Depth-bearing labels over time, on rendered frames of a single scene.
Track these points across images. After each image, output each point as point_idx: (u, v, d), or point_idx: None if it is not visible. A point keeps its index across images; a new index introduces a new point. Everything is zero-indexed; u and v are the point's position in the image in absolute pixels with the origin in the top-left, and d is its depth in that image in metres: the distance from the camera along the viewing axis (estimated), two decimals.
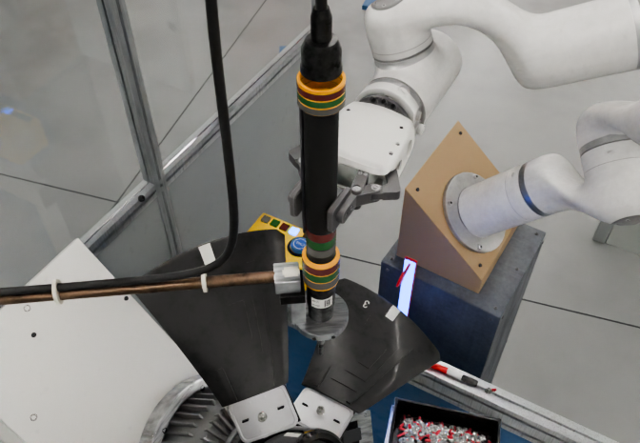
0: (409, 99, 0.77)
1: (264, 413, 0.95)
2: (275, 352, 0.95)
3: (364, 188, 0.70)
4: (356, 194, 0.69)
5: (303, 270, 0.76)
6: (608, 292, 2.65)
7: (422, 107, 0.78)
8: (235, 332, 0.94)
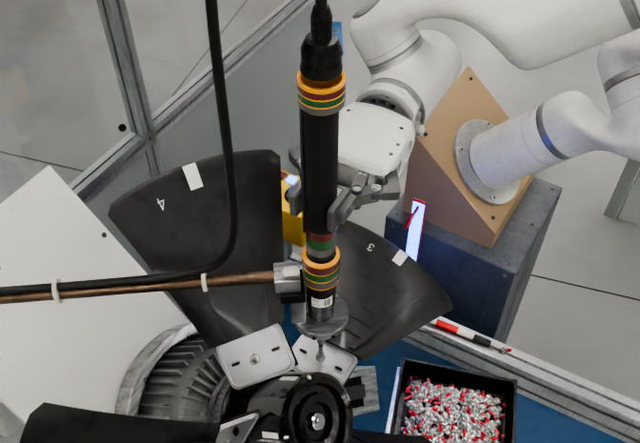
0: (409, 100, 0.77)
1: (256, 355, 0.84)
2: (270, 287, 0.84)
3: (364, 188, 0.70)
4: (356, 194, 0.69)
5: (303, 270, 0.76)
6: (620, 268, 2.54)
7: (422, 108, 0.79)
8: (224, 264, 0.83)
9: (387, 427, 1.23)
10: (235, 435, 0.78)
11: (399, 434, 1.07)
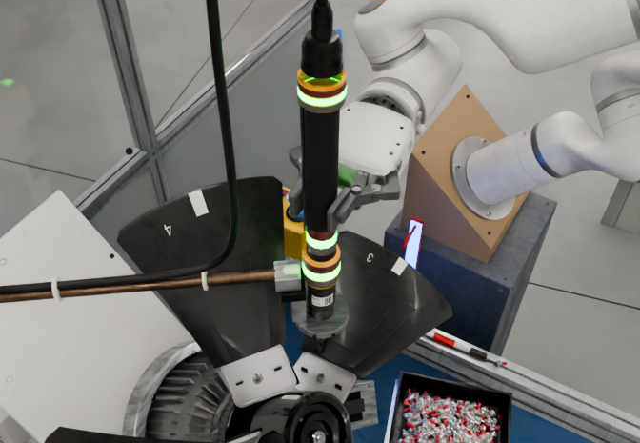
0: (410, 99, 0.77)
1: (259, 375, 0.87)
2: (272, 309, 0.87)
3: (364, 188, 0.70)
4: (356, 194, 0.69)
5: (304, 268, 0.76)
6: (616, 275, 2.58)
7: (423, 107, 0.78)
8: (229, 287, 0.87)
9: (385, 439, 1.27)
10: None
11: None
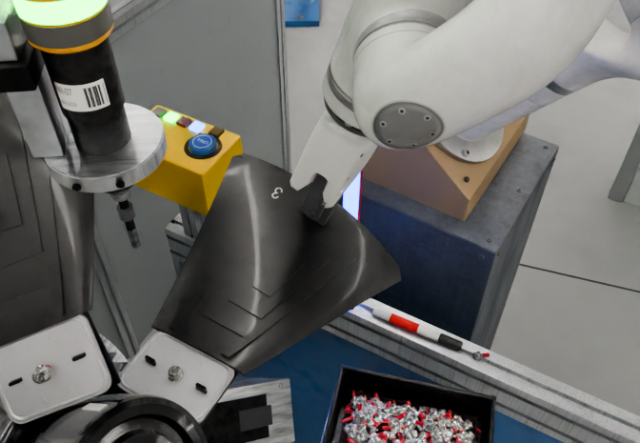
0: None
1: (45, 368, 0.50)
2: (69, 253, 0.51)
3: None
4: None
5: None
6: (627, 257, 2.21)
7: None
8: None
9: None
10: None
11: None
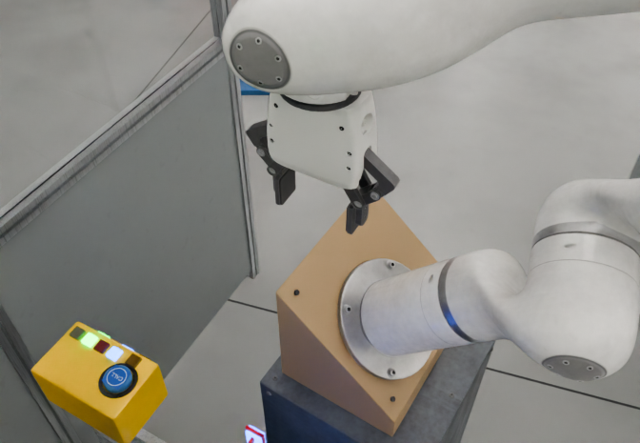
0: (327, 97, 0.55)
1: None
2: None
3: (365, 196, 0.64)
4: (363, 206, 0.65)
5: None
6: None
7: None
8: None
9: None
10: None
11: None
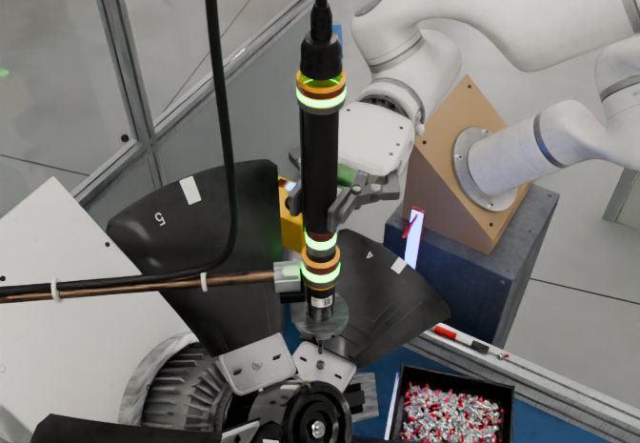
0: (409, 99, 0.77)
1: (324, 364, 0.93)
2: (376, 346, 0.97)
3: (364, 188, 0.70)
4: (356, 194, 0.69)
5: (303, 269, 0.76)
6: (618, 271, 2.56)
7: (422, 108, 0.78)
8: (367, 309, 1.01)
9: (386, 432, 1.25)
10: (273, 358, 0.86)
11: None
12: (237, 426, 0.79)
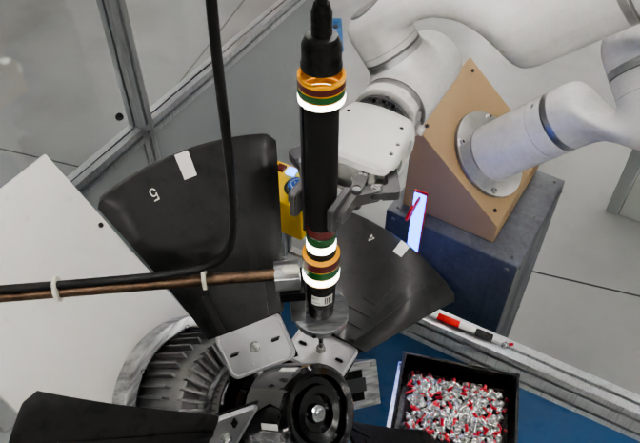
0: (409, 100, 0.77)
1: (316, 349, 0.90)
2: (378, 330, 0.94)
3: (364, 188, 0.70)
4: (356, 194, 0.69)
5: (303, 267, 0.76)
6: (622, 264, 2.53)
7: (422, 108, 0.79)
8: (368, 291, 0.98)
9: (388, 422, 1.22)
10: (271, 340, 0.83)
11: None
12: (234, 409, 0.76)
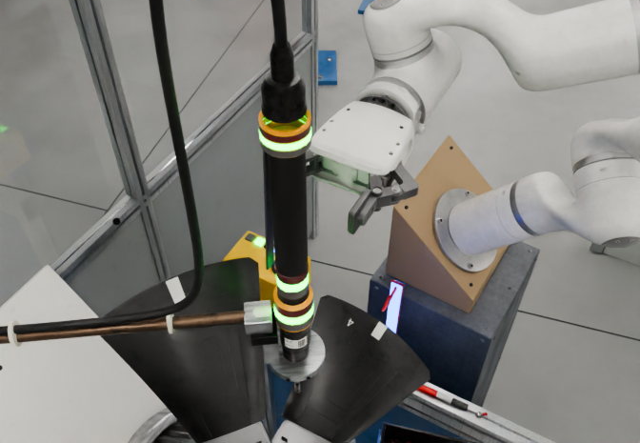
0: (409, 99, 0.77)
1: None
2: (354, 422, 1.02)
3: (384, 190, 0.70)
4: (379, 196, 0.69)
5: (274, 310, 0.72)
6: (605, 303, 2.61)
7: (422, 107, 0.78)
8: (346, 382, 1.05)
9: None
10: None
11: None
12: None
